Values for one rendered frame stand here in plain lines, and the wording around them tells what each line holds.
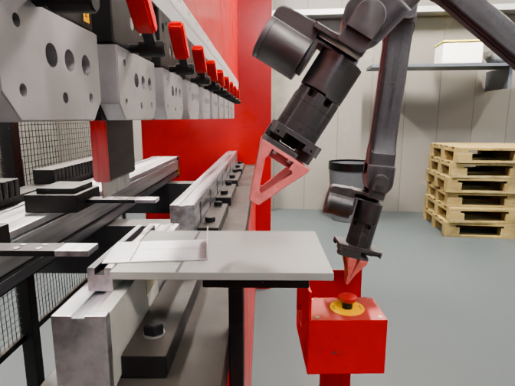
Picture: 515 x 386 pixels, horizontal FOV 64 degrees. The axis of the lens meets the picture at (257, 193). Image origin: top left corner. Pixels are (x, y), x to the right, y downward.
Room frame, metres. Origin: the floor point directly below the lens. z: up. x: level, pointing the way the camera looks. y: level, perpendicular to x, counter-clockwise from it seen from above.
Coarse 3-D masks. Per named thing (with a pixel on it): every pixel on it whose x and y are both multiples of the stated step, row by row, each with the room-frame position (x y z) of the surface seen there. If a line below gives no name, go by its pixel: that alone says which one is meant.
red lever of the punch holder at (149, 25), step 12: (132, 0) 0.43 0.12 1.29; (144, 0) 0.44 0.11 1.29; (132, 12) 0.44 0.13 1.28; (144, 12) 0.44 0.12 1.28; (144, 24) 0.45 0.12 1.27; (156, 24) 0.47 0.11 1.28; (144, 36) 0.47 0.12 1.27; (132, 48) 0.49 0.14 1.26; (144, 48) 0.48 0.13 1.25; (156, 48) 0.48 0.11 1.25
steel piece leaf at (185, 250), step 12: (168, 240) 0.57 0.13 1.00; (180, 240) 0.57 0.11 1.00; (192, 240) 0.57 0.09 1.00; (204, 240) 0.57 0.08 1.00; (144, 252) 0.52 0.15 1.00; (156, 252) 0.52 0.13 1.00; (168, 252) 0.52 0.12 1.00; (180, 252) 0.52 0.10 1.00; (192, 252) 0.52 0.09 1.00; (204, 252) 0.52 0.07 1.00
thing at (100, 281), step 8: (136, 232) 0.64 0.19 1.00; (144, 232) 0.62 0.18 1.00; (120, 240) 0.58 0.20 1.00; (128, 240) 0.59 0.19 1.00; (112, 248) 0.54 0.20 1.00; (104, 256) 0.51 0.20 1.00; (96, 264) 0.48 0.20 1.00; (104, 264) 0.50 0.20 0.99; (88, 272) 0.47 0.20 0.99; (96, 272) 0.47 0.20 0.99; (104, 272) 0.47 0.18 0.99; (88, 280) 0.47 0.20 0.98; (96, 280) 0.47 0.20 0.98; (104, 280) 0.47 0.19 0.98; (112, 280) 0.47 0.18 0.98; (88, 288) 0.47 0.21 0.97; (96, 288) 0.47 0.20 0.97; (104, 288) 0.47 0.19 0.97; (112, 288) 0.47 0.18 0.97
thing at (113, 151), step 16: (96, 128) 0.49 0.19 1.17; (112, 128) 0.51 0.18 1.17; (128, 128) 0.57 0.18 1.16; (96, 144) 0.49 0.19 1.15; (112, 144) 0.51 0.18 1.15; (128, 144) 0.57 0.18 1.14; (96, 160) 0.49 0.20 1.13; (112, 160) 0.51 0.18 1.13; (128, 160) 0.57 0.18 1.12; (96, 176) 0.49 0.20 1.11; (112, 176) 0.50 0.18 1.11; (128, 176) 0.59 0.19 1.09; (112, 192) 0.52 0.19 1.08
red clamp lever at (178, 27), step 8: (168, 24) 0.63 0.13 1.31; (176, 24) 0.62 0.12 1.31; (176, 32) 0.63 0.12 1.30; (184, 32) 0.63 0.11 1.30; (176, 40) 0.64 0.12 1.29; (184, 40) 0.64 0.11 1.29; (176, 48) 0.65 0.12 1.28; (184, 48) 0.65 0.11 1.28; (176, 56) 0.66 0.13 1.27; (184, 56) 0.66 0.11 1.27; (176, 64) 0.68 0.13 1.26; (184, 64) 0.68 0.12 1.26; (192, 64) 0.68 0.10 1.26; (176, 72) 0.68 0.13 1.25; (184, 72) 0.68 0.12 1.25; (192, 72) 0.68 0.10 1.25
